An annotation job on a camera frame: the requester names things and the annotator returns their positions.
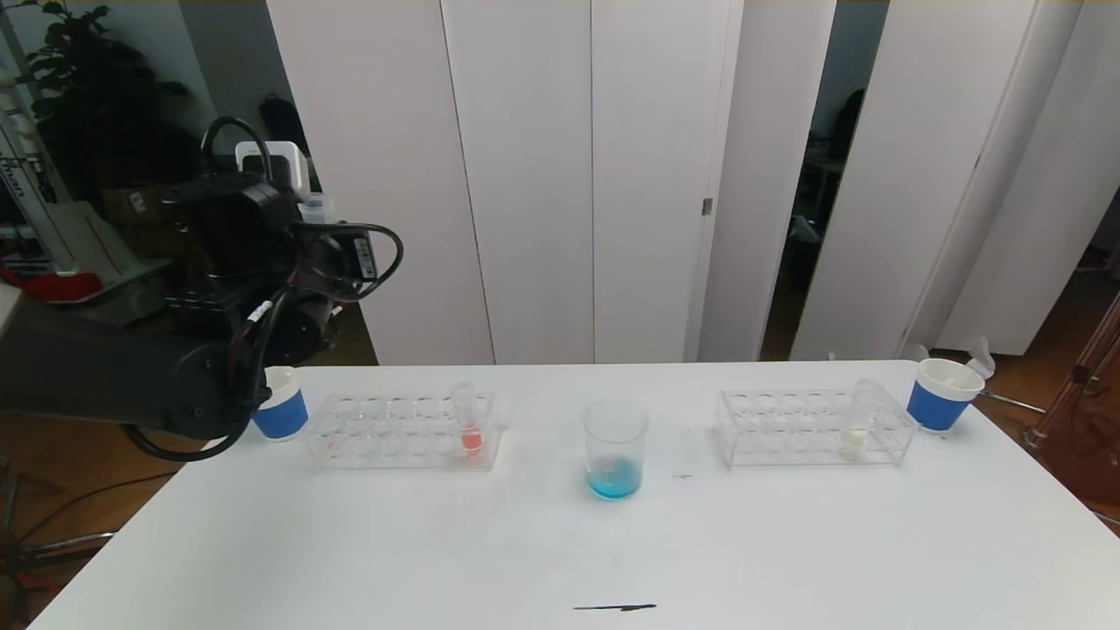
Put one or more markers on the dark bin with white bag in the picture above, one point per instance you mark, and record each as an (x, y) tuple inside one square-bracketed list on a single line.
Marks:
[(801, 262)]

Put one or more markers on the dark green potted plant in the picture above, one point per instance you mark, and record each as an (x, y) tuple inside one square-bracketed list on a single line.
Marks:
[(96, 96)]

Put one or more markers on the white machine with base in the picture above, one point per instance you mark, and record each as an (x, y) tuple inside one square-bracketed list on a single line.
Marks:
[(79, 236)]

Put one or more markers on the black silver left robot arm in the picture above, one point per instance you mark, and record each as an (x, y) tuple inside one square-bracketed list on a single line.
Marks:
[(87, 367)]

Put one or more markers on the brown cardboard box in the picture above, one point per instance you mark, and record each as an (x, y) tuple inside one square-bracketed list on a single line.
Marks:
[(140, 204)]

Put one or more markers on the thin black mark strip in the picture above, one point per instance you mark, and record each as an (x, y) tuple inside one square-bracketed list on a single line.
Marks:
[(612, 606)]

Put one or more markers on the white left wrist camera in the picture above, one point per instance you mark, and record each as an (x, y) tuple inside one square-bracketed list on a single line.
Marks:
[(278, 166)]

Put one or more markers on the pink red pigment test tube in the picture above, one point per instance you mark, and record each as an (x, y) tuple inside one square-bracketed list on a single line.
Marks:
[(978, 360)]

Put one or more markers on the clear acrylic tube rack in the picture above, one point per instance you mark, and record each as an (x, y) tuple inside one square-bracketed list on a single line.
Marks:
[(787, 437), (411, 437)]

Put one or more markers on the black backpack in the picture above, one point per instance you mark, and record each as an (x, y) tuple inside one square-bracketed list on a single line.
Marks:
[(282, 118)]

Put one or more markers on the metal tripod legs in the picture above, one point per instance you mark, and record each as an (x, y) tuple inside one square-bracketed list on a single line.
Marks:
[(52, 547)]

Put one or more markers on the orange red pigment test tube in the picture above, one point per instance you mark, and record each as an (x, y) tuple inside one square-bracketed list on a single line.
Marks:
[(472, 440)]

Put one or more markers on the blue pigment test tube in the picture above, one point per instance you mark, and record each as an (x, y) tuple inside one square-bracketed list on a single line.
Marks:
[(317, 210)]

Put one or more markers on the clear plastic beaker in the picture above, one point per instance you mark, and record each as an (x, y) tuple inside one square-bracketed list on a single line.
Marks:
[(614, 481)]

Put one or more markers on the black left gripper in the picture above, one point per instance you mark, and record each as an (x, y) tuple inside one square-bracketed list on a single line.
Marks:
[(362, 256)]

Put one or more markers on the red flat object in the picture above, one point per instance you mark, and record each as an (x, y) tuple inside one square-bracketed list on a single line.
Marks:
[(66, 285)]

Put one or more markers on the pale yellow pigment test tube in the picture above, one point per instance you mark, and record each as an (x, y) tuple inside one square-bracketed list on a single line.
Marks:
[(850, 442)]

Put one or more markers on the blue white paper cup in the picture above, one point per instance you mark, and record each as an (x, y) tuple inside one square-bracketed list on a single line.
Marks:
[(287, 418), (933, 409)]

